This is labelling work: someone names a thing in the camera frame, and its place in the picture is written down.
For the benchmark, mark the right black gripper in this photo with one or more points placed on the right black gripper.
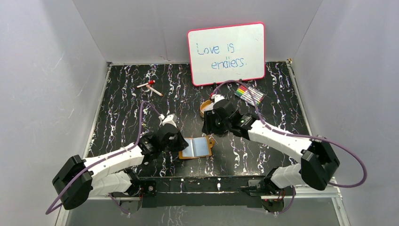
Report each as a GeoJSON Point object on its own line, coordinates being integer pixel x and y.
{"type": "Point", "coordinates": [209, 116]}

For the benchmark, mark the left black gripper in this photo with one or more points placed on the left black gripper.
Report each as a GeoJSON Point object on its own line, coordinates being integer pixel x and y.
{"type": "Point", "coordinates": [179, 142]}

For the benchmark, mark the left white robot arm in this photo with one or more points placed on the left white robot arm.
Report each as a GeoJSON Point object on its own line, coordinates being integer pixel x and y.
{"type": "Point", "coordinates": [79, 179]}

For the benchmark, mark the tan oval tray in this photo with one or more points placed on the tan oval tray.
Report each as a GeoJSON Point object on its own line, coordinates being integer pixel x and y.
{"type": "Point", "coordinates": [206, 106]}

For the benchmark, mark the coloured marker pack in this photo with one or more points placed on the coloured marker pack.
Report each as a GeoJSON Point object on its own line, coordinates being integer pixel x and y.
{"type": "Point", "coordinates": [250, 95]}

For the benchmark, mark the white marker pen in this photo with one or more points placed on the white marker pen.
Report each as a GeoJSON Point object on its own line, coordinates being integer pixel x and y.
{"type": "Point", "coordinates": [154, 90]}

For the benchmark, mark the red capped marker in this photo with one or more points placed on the red capped marker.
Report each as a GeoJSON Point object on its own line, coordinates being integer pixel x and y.
{"type": "Point", "coordinates": [145, 84]}

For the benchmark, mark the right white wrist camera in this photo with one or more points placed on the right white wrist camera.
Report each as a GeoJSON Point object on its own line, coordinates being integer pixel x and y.
{"type": "Point", "coordinates": [215, 98]}

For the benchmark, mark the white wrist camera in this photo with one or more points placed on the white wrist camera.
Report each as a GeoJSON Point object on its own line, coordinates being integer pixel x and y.
{"type": "Point", "coordinates": [215, 98]}
{"type": "Point", "coordinates": [169, 119]}

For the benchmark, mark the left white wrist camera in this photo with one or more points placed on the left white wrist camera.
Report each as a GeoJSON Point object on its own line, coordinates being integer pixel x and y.
{"type": "Point", "coordinates": [169, 119]}

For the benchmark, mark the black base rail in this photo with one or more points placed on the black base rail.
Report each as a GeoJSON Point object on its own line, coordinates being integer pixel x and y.
{"type": "Point", "coordinates": [204, 191]}

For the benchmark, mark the white board pink frame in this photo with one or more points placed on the white board pink frame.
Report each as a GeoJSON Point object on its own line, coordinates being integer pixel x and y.
{"type": "Point", "coordinates": [233, 52]}

